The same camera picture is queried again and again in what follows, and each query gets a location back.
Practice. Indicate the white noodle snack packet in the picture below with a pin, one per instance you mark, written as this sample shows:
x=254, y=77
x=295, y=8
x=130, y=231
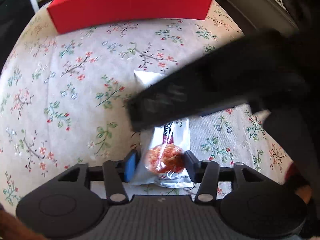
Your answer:
x=162, y=160

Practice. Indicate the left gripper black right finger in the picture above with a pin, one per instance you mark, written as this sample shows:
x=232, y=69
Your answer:
x=206, y=173

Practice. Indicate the floral cushion cover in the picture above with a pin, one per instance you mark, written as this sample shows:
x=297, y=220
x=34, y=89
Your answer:
x=63, y=96

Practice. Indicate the red cardboard box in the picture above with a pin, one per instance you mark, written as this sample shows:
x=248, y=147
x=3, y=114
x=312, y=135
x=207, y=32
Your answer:
x=71, y=15

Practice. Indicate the black glossy side table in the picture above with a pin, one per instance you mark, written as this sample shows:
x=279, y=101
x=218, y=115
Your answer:
x=15, y=14

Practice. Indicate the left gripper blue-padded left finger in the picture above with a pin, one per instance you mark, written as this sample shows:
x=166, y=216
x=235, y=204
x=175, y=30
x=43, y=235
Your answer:
x=116, y=173

